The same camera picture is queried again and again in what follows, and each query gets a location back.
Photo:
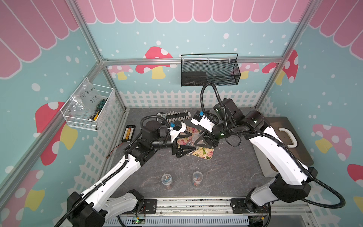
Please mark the middle clear candy jar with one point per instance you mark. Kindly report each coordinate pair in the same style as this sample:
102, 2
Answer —
197, 178

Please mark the floral rectangular tray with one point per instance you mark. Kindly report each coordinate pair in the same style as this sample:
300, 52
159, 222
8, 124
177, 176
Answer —
201, 150

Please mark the black socket holder rail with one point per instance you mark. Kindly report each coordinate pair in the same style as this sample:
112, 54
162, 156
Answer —
175, 116

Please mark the black parallel charging board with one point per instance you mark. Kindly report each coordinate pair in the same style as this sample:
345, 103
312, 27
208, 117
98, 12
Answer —
128, 133

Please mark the green tool in basket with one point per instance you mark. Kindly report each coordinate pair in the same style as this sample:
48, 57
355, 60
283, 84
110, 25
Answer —
98, 109

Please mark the left clear candy jar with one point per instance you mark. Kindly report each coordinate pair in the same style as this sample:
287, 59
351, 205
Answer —
167, 181

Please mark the brown plastic toolbox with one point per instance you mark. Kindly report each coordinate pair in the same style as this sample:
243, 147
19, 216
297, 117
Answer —
288, 135

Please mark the black wire mesh basket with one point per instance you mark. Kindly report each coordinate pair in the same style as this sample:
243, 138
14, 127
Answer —
221, 68

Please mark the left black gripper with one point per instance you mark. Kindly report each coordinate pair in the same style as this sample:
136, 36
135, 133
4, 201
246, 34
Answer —
175, 151

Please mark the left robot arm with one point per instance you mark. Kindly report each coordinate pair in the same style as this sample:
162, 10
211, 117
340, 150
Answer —
94, 206

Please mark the white wire basket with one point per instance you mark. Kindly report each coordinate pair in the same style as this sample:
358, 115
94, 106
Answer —
81, 123

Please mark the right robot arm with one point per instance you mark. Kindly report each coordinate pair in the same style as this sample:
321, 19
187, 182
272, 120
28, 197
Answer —
221, 119

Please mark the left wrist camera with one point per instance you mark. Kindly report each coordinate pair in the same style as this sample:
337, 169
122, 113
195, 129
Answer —
175, 129

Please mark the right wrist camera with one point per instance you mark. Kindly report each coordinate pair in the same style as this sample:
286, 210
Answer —
201, 119

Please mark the clear plastic zip bag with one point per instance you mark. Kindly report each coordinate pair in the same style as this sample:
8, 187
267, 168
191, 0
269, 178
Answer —
84, 100

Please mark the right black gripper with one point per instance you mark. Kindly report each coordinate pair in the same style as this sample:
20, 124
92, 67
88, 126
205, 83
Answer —
207, 137

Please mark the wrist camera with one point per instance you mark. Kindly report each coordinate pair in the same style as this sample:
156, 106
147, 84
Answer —
201, 119
175, 129

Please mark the black box in basket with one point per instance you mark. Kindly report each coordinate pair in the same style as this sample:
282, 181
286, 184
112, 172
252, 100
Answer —
190, 79

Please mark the clear candy jar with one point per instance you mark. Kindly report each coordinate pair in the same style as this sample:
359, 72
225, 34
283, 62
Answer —
197, 178
167, 181

